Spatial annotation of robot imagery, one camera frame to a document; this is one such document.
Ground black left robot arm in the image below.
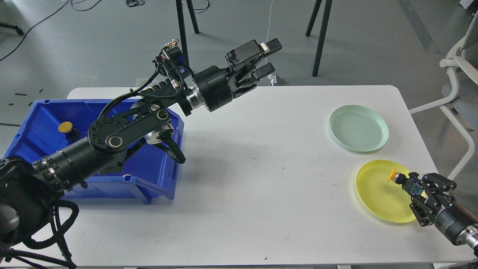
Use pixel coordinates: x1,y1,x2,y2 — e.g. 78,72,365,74
1,38,282,269

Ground white chair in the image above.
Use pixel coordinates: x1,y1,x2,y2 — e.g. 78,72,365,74
409,15,478,179

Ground yellow push button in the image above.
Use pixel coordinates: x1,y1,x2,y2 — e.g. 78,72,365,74
387,169,424,197
58,121,81,143

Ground black stand legs left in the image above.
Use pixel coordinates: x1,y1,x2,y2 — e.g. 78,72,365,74
176,0,200,73

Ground black stand legs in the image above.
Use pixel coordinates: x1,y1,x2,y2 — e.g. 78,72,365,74
305,0,333,77
176,0,200,73

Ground yellow plate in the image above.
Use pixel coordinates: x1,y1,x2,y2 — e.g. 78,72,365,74
355,160,416,224

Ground black floor cable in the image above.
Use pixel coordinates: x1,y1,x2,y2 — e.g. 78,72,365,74
0,0,103,61

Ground black stand legs right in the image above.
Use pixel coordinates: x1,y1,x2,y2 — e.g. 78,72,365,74
305,0,333,77

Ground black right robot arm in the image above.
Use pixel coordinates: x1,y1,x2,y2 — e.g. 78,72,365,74
409,172,478,256

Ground light green plate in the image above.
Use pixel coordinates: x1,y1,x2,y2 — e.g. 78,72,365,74
328,105,389,154

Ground white charger with cable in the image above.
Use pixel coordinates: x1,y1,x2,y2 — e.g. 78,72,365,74
266,0,285,86

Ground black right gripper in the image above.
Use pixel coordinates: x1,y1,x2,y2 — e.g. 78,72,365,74
410,173,478,246

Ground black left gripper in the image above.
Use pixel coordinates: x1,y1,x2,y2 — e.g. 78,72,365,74
183,38,282,116

